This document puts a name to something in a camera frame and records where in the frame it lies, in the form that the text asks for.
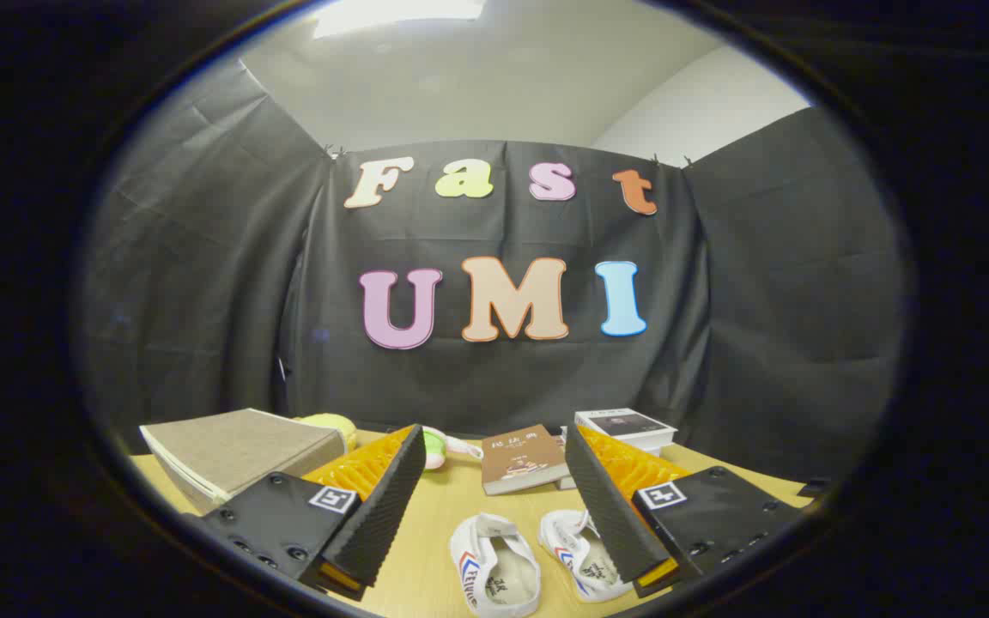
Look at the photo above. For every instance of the yellow-green plush toy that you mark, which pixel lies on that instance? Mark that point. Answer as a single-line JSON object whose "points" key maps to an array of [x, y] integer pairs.
{"points": [[331, 425]]}

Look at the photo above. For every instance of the grey fabric storage box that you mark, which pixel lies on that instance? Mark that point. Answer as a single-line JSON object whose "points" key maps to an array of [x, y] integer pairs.
{"points": [[237, 451]]}

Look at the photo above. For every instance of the brown book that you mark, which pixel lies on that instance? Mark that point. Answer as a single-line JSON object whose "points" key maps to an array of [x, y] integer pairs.
{"points": [[522, 459]]}

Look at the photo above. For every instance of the white shoe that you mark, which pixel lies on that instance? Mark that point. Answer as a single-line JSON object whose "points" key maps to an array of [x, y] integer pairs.
{"points": [[494, 566], [576, 554]]}

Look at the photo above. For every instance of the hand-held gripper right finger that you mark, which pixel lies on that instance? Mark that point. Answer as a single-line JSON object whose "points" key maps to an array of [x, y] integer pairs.
{"points": [[610, 506]]}

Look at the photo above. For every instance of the white and black book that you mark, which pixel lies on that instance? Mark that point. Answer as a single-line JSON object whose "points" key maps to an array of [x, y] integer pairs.
{"points": [[627, 427]]}

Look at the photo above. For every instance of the green and pink toy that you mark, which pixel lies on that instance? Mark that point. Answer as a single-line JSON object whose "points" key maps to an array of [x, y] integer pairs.
{"points": [[443, 446]]}

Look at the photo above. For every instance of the black backdrop cloth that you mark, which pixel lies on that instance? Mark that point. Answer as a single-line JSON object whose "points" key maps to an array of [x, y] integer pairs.
{"points": [[494, 283]]}

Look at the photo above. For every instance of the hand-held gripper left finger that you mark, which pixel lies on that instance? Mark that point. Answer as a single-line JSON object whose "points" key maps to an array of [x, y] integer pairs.
{"points": [[379, 515]]}

